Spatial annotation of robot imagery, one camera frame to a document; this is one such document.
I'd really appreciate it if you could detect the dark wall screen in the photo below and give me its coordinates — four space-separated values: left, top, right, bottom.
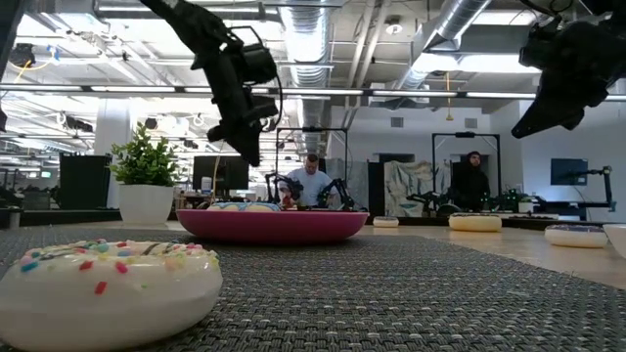
550 157 590 187

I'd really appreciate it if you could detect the white drizzled sprinkled donut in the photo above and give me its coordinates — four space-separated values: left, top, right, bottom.
0 238 225 352

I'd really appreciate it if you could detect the silver ventilation duct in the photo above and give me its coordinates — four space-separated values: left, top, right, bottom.
390 0 493 92
281 4 338 153

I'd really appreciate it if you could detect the black boom stand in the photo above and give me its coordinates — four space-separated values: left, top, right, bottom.
561 164 617 213

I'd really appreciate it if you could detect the black gantry frame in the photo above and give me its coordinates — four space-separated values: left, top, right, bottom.
430 130 503 197
275 125 350 197

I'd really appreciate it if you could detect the black aluminium table frame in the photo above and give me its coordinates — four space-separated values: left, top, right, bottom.
0 207 626 231

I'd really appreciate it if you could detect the patterned hanging cloth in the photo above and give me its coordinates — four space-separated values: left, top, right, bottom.
383 159 452 218

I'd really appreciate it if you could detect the pink round plate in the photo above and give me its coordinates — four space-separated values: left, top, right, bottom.
175 208 371 245

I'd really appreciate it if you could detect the grey woven placemat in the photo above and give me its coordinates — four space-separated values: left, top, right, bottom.
0 225 626 352

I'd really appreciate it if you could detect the green plant in white pot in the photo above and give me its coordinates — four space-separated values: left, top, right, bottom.
108 121 180 226

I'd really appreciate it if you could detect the black cabinet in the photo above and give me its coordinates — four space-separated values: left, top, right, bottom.
58 153 112 211

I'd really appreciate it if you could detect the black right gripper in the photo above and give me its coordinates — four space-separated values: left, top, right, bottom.
511 13 626 140

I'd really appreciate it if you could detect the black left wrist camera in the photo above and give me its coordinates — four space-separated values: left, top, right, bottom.
242 26 279 85

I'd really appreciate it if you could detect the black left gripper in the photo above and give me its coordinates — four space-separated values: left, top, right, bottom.
193 41 280 168

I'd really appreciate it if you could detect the large chocolate donut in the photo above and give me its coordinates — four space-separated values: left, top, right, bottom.
448 212 504 233

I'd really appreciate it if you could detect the person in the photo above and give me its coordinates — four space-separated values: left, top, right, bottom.
449 150 492 213
279 153 338 210

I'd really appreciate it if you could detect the large light blue donut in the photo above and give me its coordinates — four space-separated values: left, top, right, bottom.
207 200 284 213

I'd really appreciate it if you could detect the small blue-purple sprinkled donut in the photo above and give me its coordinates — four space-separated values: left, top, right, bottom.
544 223 609 249

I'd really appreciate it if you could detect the black computer monitor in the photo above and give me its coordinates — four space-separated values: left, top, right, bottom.
192 154 250 192

